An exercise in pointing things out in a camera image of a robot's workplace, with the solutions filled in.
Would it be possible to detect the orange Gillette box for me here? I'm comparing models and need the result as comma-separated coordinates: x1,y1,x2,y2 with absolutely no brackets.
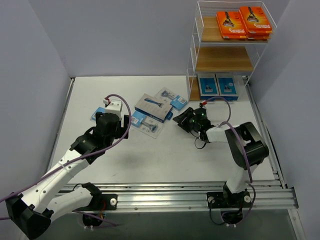
246,32,271,41
216,11,247,40
239,6,273,36

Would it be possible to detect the clear blister razor pack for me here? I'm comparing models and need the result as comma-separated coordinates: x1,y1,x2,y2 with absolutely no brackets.
90,106,107,121
131,111,164,139
154,87,188,112

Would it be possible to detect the clear blister razor pack middle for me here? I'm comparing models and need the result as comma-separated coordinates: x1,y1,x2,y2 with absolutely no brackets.
90,106,107,121

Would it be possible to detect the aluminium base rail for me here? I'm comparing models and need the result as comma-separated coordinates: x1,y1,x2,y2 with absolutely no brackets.
56,181,298,213

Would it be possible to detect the grey blue Harry's box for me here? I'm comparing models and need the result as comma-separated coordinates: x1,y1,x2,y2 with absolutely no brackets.
197,73,219,100

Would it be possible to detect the white wire wooden shelf rack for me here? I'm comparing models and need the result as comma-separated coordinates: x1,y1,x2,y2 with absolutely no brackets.
186,0,277,102

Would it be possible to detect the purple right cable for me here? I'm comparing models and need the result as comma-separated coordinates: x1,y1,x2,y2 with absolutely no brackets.
202,96,257,226

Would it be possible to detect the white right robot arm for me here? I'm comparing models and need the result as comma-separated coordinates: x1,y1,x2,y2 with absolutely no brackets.
173,107,269,208

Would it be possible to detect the clear blister razor pack left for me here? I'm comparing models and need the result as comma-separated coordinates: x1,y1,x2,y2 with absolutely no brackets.
131,111,164,139

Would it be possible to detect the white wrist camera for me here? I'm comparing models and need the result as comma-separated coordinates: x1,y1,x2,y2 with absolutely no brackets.
103,98,123,118
199,100,207,109

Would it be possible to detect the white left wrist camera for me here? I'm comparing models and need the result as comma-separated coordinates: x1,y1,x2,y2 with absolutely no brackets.
103,98,123,118

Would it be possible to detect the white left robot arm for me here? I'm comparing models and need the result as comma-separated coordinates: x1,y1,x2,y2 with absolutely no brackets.
2,112,132,240

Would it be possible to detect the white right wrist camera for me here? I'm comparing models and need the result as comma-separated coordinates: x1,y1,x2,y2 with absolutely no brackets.
199,100,207,109

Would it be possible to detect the Harry's box upper white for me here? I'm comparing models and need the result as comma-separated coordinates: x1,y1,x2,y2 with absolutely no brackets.
134,93,173,123

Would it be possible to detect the clear blister razor pack top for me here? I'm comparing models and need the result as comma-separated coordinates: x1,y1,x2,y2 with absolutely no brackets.
154,87,188,112

